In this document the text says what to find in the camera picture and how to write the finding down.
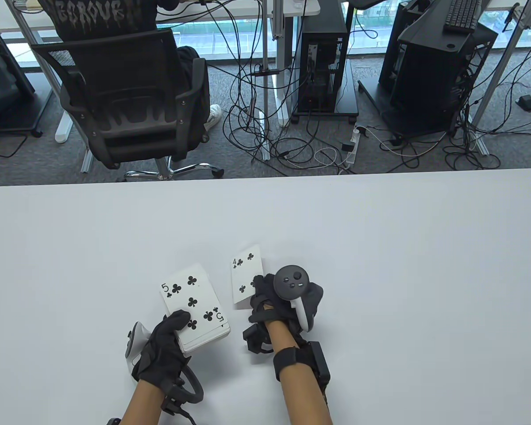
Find person's right hand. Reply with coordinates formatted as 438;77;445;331
249;274;300;331

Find person's left hand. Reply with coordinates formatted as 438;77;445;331
133;310;193;390

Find single clubs playing card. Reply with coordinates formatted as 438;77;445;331
231;244;265;309

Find deck of playing cards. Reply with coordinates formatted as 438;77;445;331
160;263;231;354

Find person's right forearm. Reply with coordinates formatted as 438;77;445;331
263;320;332;425

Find person's left forearm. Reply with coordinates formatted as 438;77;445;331
119;379;164;425

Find black right forearm battery pack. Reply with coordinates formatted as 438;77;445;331
303;341;331;392

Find grey left hand controller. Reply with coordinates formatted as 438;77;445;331
125;322;204;404

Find grey hand controller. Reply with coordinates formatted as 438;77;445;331
125;322;204;404
273;265;324;332

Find grey right hand controller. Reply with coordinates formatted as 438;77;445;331
273;265;324;332

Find white power strip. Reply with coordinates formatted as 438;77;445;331
343;125;367;165

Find black mesh office chair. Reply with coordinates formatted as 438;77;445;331
30;27;225;182

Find black tower cart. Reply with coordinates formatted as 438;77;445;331
291;60;360;124

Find black equipment stand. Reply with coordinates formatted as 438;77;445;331
378;0;498;138

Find black computer tower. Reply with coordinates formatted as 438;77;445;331
297;0;349;112

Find black rolling cabinet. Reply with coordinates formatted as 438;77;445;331
0;27;45;138

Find black keyboard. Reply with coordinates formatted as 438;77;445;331
443;0;483;34

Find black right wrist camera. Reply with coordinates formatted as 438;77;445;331
242;322;275;354

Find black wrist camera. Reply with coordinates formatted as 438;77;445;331
161;382;197;425
242;322;275;354

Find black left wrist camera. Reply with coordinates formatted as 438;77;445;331
161;382;197;425

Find black right wrist strap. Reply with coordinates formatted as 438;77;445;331
273;348;305;382

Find white floor cable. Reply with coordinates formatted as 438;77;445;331
313;147;351;169

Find tangle of black floor cables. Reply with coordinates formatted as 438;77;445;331
223;0;359;171
442;44;531;171

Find aluminium desk frame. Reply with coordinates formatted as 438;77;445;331
469;0;531;155

